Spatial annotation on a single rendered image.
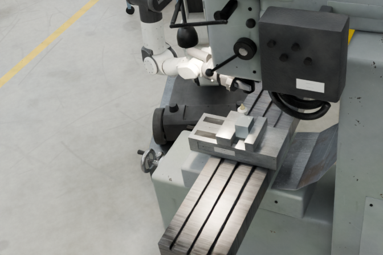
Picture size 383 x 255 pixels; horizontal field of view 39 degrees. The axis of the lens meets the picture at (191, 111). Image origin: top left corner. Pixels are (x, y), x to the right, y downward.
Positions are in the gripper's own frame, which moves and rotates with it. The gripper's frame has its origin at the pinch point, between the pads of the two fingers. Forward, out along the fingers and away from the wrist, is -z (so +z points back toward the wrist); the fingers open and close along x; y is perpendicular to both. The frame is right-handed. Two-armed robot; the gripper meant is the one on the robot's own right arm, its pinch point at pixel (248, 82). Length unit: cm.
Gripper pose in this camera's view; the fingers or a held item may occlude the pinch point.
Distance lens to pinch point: 191.8
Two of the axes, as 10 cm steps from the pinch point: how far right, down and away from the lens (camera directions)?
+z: -7.5, -3.4, 5.7
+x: 6.5, -5.5, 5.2
